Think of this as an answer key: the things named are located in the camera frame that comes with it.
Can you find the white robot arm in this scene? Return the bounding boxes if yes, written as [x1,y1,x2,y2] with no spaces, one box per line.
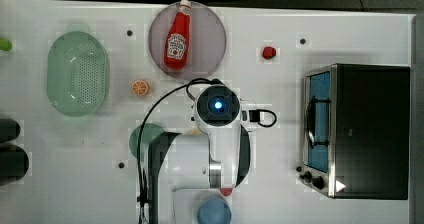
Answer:
[143,84,251,224]

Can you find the grey round plate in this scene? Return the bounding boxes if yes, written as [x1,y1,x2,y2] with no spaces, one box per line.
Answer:
[148,2,227,80]

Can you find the red ketchup bottle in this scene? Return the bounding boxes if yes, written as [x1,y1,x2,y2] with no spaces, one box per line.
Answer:
[164,0,192,70]

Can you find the green metal mug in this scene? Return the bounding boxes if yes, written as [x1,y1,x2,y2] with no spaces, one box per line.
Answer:
[129,123,165,162]

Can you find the orange slice toy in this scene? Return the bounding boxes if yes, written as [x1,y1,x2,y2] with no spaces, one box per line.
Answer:
[131,80,150,96]

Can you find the red tomato toy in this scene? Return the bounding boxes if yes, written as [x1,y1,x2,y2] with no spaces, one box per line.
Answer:
[262,46,277,60]

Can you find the strawberry toy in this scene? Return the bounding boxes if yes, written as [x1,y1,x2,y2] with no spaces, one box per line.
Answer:
[220,188,233,197]

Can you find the blue cup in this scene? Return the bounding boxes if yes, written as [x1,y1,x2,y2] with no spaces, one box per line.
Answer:
[197,198,232,224]

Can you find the green plastic colander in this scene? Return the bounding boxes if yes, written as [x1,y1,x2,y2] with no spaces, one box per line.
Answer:
[47,31,109,117]

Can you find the small black cup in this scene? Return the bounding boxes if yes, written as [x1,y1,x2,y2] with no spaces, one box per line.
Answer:
[0,119,21,143]

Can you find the large black cup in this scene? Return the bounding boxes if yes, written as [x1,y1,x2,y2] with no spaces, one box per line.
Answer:
[0,143,29,186]

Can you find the green cylinder toy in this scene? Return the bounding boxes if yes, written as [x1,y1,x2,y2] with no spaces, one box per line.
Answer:
[0,38,13,51]

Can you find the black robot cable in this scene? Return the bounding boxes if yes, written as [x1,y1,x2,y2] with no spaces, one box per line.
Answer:
[135,77,221,224]

